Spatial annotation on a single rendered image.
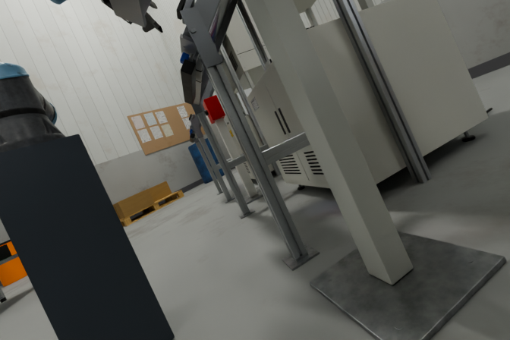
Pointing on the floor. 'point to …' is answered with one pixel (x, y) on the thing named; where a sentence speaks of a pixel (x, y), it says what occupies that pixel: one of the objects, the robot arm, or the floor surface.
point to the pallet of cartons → (145, 203)
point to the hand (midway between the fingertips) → (162, 20)
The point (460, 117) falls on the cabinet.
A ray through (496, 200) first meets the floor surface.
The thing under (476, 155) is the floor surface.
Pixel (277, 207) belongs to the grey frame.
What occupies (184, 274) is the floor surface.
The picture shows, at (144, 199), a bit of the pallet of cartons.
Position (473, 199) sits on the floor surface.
